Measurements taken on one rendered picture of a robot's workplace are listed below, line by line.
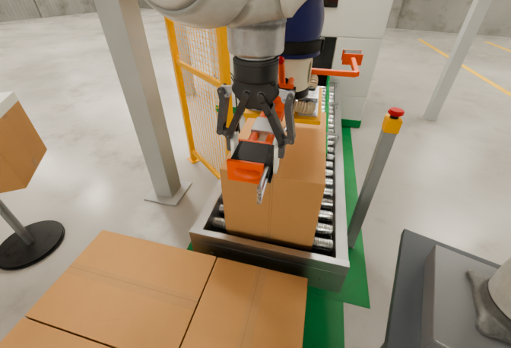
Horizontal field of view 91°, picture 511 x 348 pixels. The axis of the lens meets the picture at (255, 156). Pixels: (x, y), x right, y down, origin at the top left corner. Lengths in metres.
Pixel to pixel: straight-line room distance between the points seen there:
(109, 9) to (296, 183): 1.35
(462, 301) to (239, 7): 0.90
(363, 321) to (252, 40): 1.61
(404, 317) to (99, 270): 1.14
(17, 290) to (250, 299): 1.55
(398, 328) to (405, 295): 0.11
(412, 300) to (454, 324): 0.13
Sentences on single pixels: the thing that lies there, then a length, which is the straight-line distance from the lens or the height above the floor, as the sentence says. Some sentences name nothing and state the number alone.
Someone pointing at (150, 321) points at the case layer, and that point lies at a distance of 1.14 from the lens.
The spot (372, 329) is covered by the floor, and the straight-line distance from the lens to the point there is 1.76.
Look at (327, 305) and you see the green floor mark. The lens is 1.74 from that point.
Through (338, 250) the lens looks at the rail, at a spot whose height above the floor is 0.60.
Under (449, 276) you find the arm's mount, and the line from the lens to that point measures 0.99.
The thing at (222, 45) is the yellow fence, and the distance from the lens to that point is 1.52.
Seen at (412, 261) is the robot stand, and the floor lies 0.75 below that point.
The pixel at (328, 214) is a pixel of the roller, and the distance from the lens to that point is 1.38.
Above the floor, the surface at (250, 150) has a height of 1.26.
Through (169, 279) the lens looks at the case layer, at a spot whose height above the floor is 0.54.
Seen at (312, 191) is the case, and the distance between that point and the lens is 0.95.
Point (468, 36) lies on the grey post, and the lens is 3.80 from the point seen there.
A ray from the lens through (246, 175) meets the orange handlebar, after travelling 0.47.
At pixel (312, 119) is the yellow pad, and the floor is 1.13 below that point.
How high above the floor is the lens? 1.55
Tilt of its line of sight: 36 degrees down
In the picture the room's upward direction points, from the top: straight up
